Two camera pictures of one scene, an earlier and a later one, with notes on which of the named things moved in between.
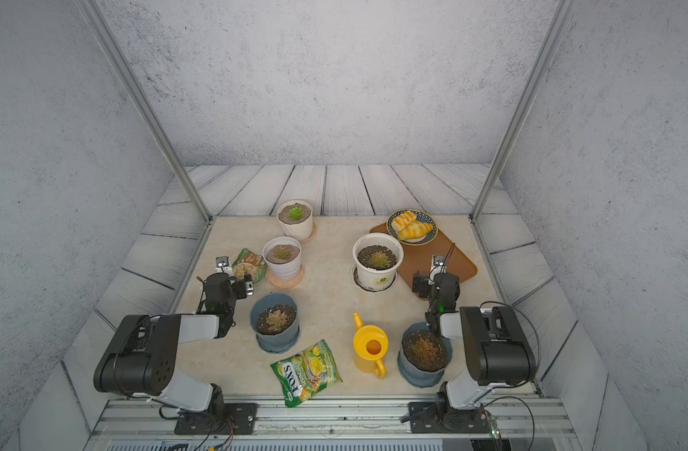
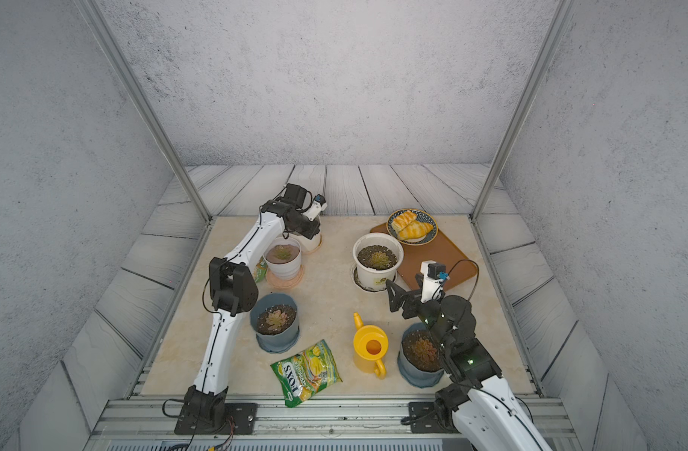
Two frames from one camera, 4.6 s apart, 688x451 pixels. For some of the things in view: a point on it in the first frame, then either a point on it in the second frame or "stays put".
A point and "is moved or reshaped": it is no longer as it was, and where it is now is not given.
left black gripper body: [240, 290] → [304, 226]
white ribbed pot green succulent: [296, 218] is moved or reshaped
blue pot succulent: [423, 356] stays put
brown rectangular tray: [418, 258] stays put
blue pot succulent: [274, 321] stays put
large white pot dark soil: [376, 256] stays put
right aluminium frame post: [524, 108] stays put
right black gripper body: [423, 282] → [420, 309]
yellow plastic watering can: [370, 345] stays put
